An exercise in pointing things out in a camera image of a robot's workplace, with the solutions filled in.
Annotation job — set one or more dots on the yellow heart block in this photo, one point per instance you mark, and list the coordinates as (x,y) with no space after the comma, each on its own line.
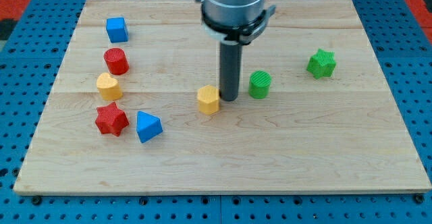
(108,87)

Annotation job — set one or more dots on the green star block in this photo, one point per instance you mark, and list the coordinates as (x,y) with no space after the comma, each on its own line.
(321,64)

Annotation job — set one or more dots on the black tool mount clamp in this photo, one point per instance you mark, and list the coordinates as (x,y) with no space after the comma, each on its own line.
(237,35)

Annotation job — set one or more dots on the red cylinder block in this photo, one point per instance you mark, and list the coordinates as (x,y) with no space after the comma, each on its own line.
(116,61)

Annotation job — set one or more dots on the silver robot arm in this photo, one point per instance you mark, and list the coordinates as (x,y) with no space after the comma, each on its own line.
(233,13)

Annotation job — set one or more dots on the yellow hexagon block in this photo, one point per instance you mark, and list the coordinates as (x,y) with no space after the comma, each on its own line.
(208,99)

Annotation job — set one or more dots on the blue cube block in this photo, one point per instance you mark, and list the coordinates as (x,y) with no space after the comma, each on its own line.
(117,30)

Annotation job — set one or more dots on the red star block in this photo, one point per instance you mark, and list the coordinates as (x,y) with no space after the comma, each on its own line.
(111,119)

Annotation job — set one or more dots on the blue triangle block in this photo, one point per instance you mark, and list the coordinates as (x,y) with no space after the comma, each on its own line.
(148,126)

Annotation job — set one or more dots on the green cylinder block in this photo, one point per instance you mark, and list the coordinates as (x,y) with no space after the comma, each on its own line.
(259,84)

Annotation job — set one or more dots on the wooden board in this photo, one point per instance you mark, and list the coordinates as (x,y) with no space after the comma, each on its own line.
(337,135)

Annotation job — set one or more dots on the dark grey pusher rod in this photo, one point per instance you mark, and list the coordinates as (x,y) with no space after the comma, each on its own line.
(230,57)

